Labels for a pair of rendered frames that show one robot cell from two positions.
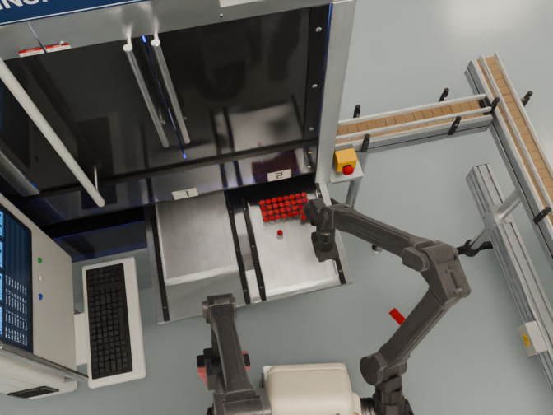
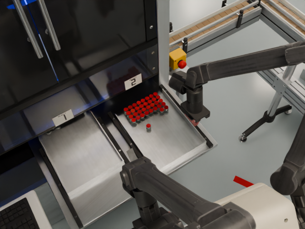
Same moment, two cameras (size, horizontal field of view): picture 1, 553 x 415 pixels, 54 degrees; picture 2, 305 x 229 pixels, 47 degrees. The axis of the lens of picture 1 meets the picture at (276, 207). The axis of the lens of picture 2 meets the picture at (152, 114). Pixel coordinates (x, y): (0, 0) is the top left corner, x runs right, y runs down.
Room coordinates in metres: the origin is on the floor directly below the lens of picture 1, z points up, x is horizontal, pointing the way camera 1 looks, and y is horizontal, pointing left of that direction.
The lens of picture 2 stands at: (-0.04, 0.25, 2.23)
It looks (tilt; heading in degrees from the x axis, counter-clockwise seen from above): 57 degrees down; 340
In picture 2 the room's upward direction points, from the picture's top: 4 degrees counter-clockwise
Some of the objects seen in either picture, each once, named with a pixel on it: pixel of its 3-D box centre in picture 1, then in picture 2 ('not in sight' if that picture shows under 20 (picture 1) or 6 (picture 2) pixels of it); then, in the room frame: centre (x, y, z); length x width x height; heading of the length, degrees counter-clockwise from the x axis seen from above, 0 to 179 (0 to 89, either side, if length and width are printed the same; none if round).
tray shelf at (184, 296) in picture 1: (243, 240); (121, 143); (0.72, 0.13, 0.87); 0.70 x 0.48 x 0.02; 99
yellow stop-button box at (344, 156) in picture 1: (344, 158); (175, 57); (0.98, -0.26, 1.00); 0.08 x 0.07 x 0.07; 9
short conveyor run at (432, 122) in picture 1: (404, 123); (204, 28); (1.16, -0.52, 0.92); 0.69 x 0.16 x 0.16; 99
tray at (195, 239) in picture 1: (194, 230); (78, 147); (0.76, 0.30, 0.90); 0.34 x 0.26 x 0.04; 9
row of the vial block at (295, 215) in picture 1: (286, 217); (149, 114); (0.79, -0.04, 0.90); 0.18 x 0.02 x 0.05; 99
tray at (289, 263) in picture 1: (291, 240); (159, 129); (0.71, -0.05, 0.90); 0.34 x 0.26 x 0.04; 9
